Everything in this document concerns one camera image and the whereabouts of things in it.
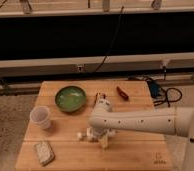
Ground green ceramic bowl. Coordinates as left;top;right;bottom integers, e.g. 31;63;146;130
55;86;86;112

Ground translucent plastic cup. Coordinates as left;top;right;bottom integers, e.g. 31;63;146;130
30;106;51;130

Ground dark rectangular snack bar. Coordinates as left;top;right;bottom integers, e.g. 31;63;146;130
94;93;106;105

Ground small red brown object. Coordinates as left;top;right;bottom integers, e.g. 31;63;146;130
116;86;129;101

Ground blue power adapter box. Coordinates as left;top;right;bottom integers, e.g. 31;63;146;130
147;81;160;98

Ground black floor cable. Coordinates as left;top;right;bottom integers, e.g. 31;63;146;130
128;75;183;108

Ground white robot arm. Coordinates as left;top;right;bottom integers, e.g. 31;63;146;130
89;99;194;171

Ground black hanging cable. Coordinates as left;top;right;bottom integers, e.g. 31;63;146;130
91;5;125;74

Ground white labelled plastic bottle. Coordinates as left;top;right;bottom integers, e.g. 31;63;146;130
77;128;116;142

